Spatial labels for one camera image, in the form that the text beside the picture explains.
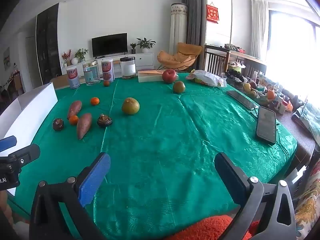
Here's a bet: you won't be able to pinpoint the dark brown fruit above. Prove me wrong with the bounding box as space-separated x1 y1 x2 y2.
97 114 113 127
52 118 65 131

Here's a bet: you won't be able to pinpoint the grey tablet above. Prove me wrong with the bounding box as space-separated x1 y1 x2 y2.
227 90 259 110

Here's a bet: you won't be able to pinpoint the large potted green plant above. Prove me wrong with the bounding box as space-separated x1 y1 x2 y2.
136 38 156 53

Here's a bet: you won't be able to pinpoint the red flowers in vase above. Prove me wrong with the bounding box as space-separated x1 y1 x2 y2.
62 49 72 67

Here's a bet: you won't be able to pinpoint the plastic snack bag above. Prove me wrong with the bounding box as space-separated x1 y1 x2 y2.
186 69 227 88

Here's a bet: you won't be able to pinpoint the clear jar with blue label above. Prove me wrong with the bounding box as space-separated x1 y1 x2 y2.
83 62 101 86

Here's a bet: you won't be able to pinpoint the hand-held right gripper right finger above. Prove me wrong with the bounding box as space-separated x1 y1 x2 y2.
214 152 297 240

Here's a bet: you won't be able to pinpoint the brown-green pear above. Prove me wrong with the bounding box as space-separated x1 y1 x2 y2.
173 81 186 94

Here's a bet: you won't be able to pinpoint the tray of assorted items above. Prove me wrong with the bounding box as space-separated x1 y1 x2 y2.
241 79 294 115

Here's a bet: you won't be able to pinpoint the large green citrus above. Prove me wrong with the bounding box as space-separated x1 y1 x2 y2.
122 97 140 115

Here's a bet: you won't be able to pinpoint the orange fluffy towel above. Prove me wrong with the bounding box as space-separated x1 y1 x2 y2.
165 215 260 240

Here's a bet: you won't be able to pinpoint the dark wooden bench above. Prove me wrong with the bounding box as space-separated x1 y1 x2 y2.
204 44 267 77

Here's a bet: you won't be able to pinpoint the clear jar with black lid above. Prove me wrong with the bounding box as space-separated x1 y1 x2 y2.
120 56 137 79

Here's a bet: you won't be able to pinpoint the light blue folded cloth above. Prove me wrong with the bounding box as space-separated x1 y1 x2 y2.
291 102 320 145

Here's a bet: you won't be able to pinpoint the black television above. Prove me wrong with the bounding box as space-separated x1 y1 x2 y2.
91 33 128 57

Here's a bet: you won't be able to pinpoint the sweet potato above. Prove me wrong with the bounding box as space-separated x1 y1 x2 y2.
67 100 83 120
76 113 93 140

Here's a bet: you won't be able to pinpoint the red wall hanging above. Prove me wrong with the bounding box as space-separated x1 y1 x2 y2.
206 2 220 23

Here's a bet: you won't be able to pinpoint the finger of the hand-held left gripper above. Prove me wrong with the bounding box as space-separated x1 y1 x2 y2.
9 144 41 167
0 135 17 152

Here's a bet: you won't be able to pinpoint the framed wall picture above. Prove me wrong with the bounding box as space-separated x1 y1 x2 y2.
3 47 11 71

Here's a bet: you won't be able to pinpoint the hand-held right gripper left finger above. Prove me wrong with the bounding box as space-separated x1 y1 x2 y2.
29 152 111 240

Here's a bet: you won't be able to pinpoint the red-label tin can left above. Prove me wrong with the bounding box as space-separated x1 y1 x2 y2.
67 69 80 89

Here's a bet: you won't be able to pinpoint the black smartphone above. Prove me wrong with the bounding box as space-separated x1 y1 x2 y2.
255 106 277 145

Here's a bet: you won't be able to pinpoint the dark tall cabinet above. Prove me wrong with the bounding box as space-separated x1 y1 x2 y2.
36 3 62 85

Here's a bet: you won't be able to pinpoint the cloth covered floor air conditioner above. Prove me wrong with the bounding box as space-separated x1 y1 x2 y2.
169 3 187 55

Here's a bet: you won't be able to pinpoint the white television cabinet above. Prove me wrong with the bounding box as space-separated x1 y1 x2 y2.
61 52 154 75

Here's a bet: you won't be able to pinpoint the orange lounge chair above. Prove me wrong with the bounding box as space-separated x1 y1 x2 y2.
157 42 203 70

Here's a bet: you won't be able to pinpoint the brown cardboard box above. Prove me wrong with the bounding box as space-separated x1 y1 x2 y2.
50 75 69 89

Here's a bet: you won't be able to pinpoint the red apple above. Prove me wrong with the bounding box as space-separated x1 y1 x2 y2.
162 69 177 84

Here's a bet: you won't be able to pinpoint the white curtain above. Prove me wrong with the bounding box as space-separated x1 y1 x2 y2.
251 0 269 60

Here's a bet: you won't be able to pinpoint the grey curtain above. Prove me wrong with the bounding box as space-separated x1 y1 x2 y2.
182 0 202 47

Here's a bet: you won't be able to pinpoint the flat white box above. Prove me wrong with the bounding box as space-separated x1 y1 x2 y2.
138 69 179 83

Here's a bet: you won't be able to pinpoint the leafy plant with white vase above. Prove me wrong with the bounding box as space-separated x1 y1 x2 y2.
71 48 89 65

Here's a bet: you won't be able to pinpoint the red label tin can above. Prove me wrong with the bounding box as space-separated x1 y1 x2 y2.
101 59 115 83

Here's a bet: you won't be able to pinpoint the floral cushion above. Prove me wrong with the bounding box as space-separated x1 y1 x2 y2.
292 165 320 240

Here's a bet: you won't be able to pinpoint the green tablecloth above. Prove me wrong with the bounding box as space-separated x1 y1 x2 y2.
7 72 298 240

